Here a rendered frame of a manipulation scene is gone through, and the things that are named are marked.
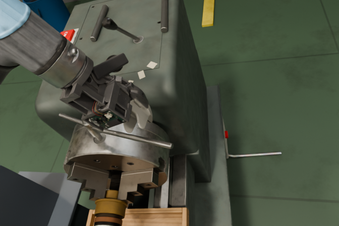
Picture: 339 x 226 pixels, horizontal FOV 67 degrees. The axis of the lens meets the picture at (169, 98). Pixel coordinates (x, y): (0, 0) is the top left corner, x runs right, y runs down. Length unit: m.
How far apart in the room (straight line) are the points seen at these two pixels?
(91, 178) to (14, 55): 0.45
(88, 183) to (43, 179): 0.70
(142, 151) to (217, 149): 0.72
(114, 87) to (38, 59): 0.13
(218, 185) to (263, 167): 0.66
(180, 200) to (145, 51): 0.53
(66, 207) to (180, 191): 0.56
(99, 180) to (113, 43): 0.46
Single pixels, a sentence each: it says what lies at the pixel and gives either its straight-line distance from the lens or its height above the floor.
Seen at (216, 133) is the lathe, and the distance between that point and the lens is 1.41.
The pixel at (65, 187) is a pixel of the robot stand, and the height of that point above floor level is 0.75.
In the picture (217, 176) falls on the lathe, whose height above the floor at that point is 0.54.
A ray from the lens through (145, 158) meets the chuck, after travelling 0.70.
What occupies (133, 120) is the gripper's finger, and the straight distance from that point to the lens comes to 0.56.
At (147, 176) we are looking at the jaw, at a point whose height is 1.12.
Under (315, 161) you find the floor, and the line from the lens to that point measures 1.96.
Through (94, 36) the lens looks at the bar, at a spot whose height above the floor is 1.27.
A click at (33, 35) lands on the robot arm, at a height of 1.60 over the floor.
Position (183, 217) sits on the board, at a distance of 0.91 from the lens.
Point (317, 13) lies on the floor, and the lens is 2.94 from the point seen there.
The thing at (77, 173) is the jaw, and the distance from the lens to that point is 0.76.
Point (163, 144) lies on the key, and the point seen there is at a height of 1.33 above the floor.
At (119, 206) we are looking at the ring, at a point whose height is 1.10.
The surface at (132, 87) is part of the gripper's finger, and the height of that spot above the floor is 1.43.
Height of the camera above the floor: 1.77
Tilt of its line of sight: 50 degrees down
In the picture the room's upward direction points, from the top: 25 degrees counter-clockwise
